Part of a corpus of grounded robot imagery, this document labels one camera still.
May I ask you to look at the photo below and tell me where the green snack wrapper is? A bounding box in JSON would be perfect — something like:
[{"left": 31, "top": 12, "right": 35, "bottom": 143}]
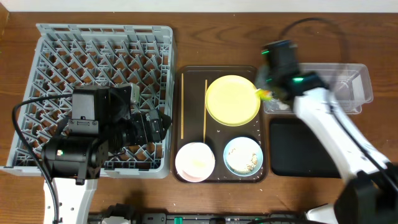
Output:
[{"left": 256, "top": 89, "right": 273, "bottom": 101}]

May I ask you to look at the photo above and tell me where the pink bowl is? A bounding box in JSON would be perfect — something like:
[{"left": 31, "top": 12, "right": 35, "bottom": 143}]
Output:
[{"left": 175, "top": 142, "right": 215, "bottom": 182}]

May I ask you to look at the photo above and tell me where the wooden chopstick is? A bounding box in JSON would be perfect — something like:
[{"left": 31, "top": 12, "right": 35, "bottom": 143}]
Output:
[
  {"left": 203, "top": 79, "right": 208, "bottom": 143},
  {"left": 180, "top": 73, "right": 184, "bottom": 139}
]

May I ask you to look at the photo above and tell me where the light blue bowl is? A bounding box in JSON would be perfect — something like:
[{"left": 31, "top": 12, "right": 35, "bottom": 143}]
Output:
[{"left": 223, "top": 137, "right": 264, "bottom": 177}]

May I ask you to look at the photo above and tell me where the rice waste pile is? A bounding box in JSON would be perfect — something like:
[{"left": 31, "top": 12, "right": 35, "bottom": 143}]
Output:
[{"left": 226, "top": 147, "right": 257, "bottom": 174}]

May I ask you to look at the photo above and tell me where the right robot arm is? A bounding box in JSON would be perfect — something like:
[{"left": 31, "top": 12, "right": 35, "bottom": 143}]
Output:
[{"left": 256, "top": 40, "right": 397, "bottom": 223}]

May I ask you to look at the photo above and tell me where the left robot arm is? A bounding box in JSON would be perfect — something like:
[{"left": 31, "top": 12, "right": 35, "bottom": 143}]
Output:
[{"left": 42, "top": 85, "right": 172, "bottom": 223}]

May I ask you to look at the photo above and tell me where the black waste tray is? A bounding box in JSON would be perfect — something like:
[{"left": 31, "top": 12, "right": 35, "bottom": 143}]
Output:
[{"left": 269, "top": 118, "right": 340, "bottom": 179}]

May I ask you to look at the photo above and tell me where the dark brown serving tray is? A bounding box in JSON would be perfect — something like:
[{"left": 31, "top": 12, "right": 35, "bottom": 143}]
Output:
[{"left": 174, "top": 65, "right": 268, "bottom": 184}]

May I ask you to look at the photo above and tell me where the yellow round plate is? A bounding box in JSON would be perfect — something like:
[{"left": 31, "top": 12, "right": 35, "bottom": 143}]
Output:
[{"left": 205, "top": 75, "right": 261, "bottom": 126}]

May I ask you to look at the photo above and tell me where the clear plastic bin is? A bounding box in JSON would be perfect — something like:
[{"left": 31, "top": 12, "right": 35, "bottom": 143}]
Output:
[{"left": 262, "top": 62, "right": 374, "bottom": 115}]

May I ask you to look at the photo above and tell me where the grey plastic dish rack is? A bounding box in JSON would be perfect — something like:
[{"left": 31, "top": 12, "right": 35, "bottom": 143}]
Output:
[{"left": 1, "top": 24, "right": 176, "bottom": 179}]

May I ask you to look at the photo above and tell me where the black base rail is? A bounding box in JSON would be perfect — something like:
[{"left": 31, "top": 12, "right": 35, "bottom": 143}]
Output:
[{"left": 87, "top": 203, "right": 307, "bottom": 224}]

